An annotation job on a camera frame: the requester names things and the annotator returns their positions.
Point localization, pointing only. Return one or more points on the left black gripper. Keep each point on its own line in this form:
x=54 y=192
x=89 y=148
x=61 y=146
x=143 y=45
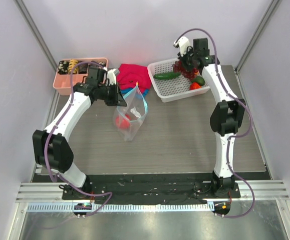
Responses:
x=117 y=99

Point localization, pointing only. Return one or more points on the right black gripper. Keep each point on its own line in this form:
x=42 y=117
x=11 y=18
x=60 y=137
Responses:
x=187 y=60

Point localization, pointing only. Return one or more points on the purple grape bunch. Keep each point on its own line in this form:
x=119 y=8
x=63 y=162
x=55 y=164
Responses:
x=189 y=74

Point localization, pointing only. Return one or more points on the clear zip top bag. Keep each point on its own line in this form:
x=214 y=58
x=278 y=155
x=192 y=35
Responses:
x=137 y=109

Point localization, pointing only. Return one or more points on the red apple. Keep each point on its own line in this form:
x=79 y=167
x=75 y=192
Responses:
x=122 y=122

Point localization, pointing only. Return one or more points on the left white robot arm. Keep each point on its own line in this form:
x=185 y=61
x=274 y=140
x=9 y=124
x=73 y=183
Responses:
x=51 y=145

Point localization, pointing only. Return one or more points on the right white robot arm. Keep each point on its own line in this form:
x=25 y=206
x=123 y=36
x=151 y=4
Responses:
x=227 y=116

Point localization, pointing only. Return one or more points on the blue folded cloth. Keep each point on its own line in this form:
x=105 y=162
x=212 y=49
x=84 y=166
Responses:
x=127 y=90

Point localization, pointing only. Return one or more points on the green cucumber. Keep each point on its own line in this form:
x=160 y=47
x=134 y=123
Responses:
x=167 y=75

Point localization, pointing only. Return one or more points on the green avocado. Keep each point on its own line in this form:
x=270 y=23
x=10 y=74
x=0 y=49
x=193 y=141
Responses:
x=199 y=80

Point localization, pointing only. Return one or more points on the red pepper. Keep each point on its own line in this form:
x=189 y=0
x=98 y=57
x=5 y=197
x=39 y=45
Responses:
x=194 y=86

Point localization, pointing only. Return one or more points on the red folded cloth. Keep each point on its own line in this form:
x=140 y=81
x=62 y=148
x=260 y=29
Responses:
x=131 y=75

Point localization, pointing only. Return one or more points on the white plastic basket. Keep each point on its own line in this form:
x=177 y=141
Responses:
x=173 y=89

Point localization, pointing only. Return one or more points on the floral end roll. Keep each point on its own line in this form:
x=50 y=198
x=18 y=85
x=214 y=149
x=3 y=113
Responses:
x=103 y=63

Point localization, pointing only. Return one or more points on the dark brown roll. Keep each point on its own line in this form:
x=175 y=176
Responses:
x=83 y=67

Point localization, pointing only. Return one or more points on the pink compartment tray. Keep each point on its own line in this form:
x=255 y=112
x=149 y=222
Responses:
x=62 y=81

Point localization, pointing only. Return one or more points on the yellow striped roll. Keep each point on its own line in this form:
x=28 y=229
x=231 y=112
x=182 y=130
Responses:
x=71 y=66

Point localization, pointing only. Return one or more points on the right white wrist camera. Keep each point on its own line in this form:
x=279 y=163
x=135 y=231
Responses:
x=183 y=45

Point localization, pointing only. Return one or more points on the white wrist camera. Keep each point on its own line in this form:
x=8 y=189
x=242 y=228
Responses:
x=183 y=45
x=111 y=78

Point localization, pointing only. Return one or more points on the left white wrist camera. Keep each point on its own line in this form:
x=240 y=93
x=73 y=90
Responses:
x=111 y=78

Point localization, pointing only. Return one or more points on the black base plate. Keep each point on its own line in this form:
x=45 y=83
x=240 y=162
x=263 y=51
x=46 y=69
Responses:
x=154 y=189

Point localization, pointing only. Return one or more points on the white slotted cable duct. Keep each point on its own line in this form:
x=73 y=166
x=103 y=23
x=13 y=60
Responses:
x=83 y=207

